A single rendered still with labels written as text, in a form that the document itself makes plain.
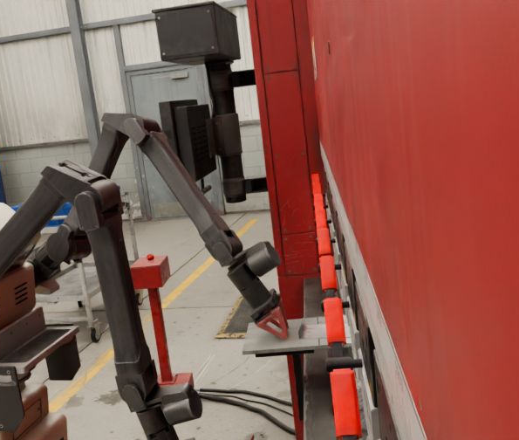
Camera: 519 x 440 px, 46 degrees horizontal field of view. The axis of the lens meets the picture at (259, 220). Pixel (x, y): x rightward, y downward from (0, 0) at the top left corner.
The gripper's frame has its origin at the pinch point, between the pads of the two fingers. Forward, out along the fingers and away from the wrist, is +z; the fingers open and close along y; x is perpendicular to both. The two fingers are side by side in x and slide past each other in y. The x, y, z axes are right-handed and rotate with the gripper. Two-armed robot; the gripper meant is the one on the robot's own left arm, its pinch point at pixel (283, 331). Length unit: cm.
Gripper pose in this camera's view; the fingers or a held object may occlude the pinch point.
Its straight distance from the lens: 150.3
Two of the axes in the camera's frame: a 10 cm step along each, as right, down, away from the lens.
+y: 0.8, -2.0, 9.8
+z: 6.0, 7.9, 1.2
